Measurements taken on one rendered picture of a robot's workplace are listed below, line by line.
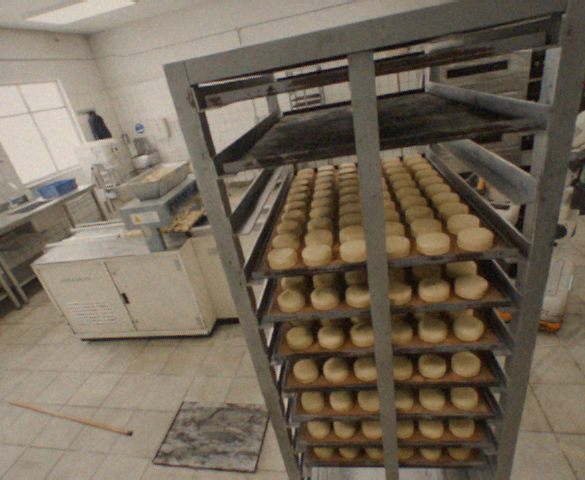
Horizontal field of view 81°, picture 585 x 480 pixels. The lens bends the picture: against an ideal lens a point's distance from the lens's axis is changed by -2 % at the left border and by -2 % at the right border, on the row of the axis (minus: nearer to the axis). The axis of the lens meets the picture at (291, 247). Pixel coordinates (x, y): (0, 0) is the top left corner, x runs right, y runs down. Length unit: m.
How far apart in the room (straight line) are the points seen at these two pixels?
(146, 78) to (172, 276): 5.08
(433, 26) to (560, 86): 0.16
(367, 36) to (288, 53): 0.09
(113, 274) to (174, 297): 0.49
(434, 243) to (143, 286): 2.48
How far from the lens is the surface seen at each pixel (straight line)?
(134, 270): 2.80
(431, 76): 1.10
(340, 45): 0.46
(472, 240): 0.59
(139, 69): 7.29
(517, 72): 5.45
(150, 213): 2.47
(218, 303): 2.91
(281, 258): 0.58
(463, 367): 0.75
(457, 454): 0.97
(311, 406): 0.81
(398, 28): 0.47
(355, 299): 0.61
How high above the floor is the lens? 1.78
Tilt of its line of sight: 26 degrees down
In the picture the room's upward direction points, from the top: 11 degrees counter-clockwise
